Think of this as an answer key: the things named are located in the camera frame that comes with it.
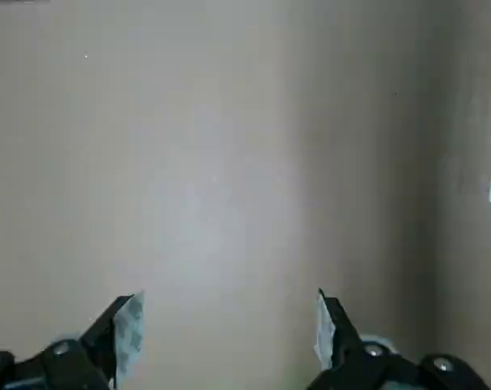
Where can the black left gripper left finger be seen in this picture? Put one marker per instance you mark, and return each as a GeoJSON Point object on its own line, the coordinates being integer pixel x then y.
{"type": "Point", "coordinates": [95, 345]}

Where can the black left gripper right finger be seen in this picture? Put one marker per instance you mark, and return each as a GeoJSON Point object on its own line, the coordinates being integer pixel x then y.
{"type": "Point", "coordinates": [351, 357]}

